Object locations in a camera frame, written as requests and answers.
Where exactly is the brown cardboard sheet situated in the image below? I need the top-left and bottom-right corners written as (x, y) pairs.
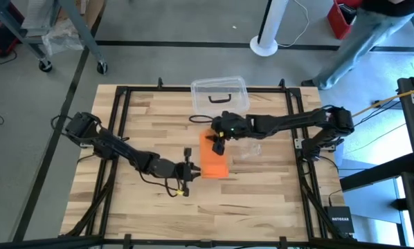
top-left (56, 0), bottom-right (106, 30)

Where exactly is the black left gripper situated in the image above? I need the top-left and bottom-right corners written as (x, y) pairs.
top-left (154, 147), bottom-right (201, 197)

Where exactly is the black aluminium table frame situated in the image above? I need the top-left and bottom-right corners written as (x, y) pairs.
top-left (57, 77), bottom-right (355, 249)

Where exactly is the black switch cable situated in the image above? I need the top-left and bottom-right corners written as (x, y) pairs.
top-left (327, 188), bottom-right (343, 208)

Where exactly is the person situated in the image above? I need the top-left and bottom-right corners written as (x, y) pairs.
top-left (300, 0), bottom-right (414, 91)

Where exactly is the orange elastic bandage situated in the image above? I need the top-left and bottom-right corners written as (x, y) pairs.
top-left (199, 129), bottom-right (231, 180)

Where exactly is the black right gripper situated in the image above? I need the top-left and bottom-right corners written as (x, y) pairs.
top-left (206, 111), bottom-right (253, 156)

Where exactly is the left wrist cable yellow tag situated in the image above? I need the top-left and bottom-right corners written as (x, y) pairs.
top-left (137, 169), bottom-right (189, 198)

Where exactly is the red plastic crate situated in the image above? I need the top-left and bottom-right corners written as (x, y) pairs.
top-left (327, 0), bottom-right (366, 41)

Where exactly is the clear plastic zip bag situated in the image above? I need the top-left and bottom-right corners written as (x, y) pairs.
top-left (237, 140), bottom-right (263, 157)

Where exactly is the clear plastic storage bin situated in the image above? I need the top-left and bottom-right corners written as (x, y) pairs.
top-left (190, 75), bottom-right (251, 125)

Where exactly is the plain black device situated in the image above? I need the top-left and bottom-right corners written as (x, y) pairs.
top-left (338, 3), bottom-right (359, 25)

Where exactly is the black case power cable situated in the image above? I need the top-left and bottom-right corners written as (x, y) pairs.
top-left (0, 50), bottom-right (17, 66)

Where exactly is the white sheet stack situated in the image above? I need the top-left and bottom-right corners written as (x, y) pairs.
top-left (21, 0), bottom-right (61, 30)

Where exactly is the grey metal cart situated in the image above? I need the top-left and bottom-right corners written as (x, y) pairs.
top-left (0, 0), bottom-right (108, 75)

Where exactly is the crumpled clear plastic wrap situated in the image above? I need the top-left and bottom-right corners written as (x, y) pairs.
top-left (42, 17), bottom-right (84, 56)

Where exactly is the white fan cable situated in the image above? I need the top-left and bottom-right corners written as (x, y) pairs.
top-left (278, 0), bottom-right (310, 48)

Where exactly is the black cable bundle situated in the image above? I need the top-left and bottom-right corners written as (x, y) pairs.
top-left (354, 100), bottom-right (402, 127)

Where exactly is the black Netgear network switch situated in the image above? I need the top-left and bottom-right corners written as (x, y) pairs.
top-left (323, 205), bottom-right (355, 234)

